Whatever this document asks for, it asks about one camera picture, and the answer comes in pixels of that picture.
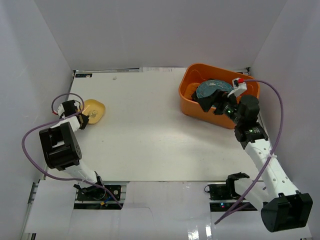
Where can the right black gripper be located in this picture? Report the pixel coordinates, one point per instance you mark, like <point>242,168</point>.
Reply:
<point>206,103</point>

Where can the yellow small square plate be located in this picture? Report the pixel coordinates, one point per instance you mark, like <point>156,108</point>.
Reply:
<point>94,109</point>

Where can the orange plastic bin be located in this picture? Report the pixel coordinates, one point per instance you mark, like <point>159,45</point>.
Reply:
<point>195,75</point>

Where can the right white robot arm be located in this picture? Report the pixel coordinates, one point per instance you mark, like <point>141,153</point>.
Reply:
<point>281,205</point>

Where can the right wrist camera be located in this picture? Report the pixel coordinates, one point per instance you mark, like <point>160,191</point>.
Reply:
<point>239,87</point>

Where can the teal scalloped round plate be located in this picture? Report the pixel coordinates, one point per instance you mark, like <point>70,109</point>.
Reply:
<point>208,87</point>

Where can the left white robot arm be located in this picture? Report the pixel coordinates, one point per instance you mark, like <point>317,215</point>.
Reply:
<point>61,149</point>

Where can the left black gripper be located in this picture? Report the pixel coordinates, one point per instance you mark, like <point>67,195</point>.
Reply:
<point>81,120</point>

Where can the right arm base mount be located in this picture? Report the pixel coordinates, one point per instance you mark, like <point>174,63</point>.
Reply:
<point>220,198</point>

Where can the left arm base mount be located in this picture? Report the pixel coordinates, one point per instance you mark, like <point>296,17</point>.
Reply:
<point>93,198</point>

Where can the black square amber plate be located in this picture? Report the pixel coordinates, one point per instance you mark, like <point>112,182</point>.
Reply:
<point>194,97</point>

